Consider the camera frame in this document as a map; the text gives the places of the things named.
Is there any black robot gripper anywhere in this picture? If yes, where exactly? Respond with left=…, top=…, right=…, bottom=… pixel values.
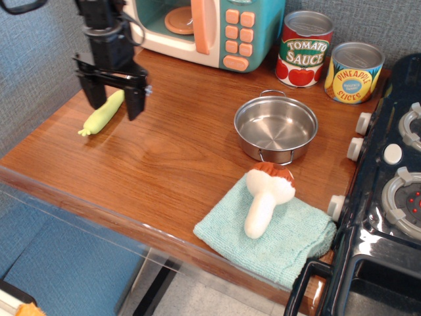
left=74, top=28, right=151, bottom=120

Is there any green handled metal spoon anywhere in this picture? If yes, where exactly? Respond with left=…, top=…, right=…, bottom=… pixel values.
left=78, top=90, right=124, bottom=137

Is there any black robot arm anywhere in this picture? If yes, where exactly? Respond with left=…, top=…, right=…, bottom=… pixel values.
left=74, top=1, right=149, bottom=120

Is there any round metal pot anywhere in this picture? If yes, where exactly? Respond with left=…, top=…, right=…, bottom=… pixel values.
left=234, top=90, right=318, bottom=165

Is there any orange plate in microwave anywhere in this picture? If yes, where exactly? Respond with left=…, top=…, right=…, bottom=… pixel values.
left=164, top=6, right=193, bottom=35

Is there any teal toy microwave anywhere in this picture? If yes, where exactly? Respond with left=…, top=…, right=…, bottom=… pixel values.
left=124, top=0, right=285, bottom=73

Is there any plush white mushroom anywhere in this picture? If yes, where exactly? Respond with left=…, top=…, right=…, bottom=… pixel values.
left=244, top=162, right=296, bottom=239

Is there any tomato sauce can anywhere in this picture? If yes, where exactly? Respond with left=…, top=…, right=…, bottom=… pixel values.
left=276, top=10, right=334, bottom=88

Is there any light teal cloth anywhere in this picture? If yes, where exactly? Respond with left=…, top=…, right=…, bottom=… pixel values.
left=193, top=177, right=337, bottom=290

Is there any pineapple slices can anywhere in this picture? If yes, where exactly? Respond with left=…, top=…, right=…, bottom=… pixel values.
left=324, top=42, right=385, bottom=105

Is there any black toy stove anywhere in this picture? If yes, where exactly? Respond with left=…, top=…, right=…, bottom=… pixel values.
left=285, top=53, right=420, bottom=315

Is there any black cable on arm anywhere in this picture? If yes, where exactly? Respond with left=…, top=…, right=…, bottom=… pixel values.
left=0, top=0, right=146, bottom=47

